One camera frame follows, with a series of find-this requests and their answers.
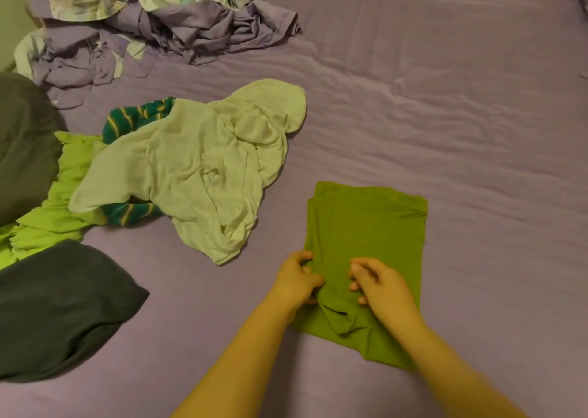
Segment person's left hand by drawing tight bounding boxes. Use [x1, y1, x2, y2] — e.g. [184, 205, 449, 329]
[271, 250, 326, 315]

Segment person's right hand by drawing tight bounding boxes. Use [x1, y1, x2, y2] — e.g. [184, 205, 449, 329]
[348, 257, 422, 329]

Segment olive green garment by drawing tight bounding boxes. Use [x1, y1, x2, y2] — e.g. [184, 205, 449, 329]
[292, 181, 429, 371]

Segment person's right forearm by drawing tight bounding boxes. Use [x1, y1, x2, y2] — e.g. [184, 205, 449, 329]
[379, 310, 529, 418]

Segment person's left forearm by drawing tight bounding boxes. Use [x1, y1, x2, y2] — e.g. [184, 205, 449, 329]
[170, 294, 306, 418]

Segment white crumpled shirt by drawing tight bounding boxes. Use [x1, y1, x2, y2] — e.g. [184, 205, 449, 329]
[68, 78, 307, 266]

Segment purple bed sheet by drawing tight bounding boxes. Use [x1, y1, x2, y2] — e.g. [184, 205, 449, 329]
[0, 0, 588, 418]

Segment green yellow striped garment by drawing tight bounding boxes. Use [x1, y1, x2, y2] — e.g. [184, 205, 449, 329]
[101, 96, 177, 227]

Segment dark grey garment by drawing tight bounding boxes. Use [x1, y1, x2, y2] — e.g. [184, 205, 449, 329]
[0, 239, 151, 383]

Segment bright lime green garment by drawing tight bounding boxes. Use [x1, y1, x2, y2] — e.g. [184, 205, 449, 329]
[0, 131, 111, 271]

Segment crumpled purple floral bedding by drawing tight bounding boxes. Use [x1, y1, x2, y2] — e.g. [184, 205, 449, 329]
[14, 0, 302, 110]

